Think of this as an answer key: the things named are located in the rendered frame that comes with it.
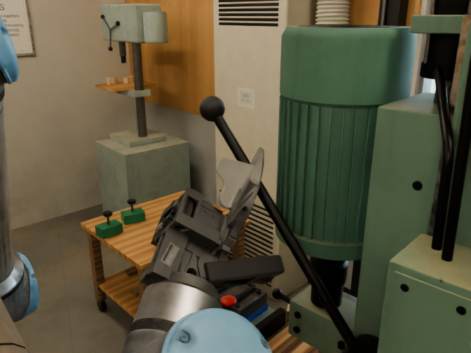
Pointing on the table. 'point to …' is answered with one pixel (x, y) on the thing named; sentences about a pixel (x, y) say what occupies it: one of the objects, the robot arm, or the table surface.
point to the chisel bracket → (317, 321)
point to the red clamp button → (228, 300)
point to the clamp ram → (272, 323)
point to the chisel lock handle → (280, 295)
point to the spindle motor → (334, 127)
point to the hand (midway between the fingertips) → (235, 176)
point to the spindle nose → (330, 279)
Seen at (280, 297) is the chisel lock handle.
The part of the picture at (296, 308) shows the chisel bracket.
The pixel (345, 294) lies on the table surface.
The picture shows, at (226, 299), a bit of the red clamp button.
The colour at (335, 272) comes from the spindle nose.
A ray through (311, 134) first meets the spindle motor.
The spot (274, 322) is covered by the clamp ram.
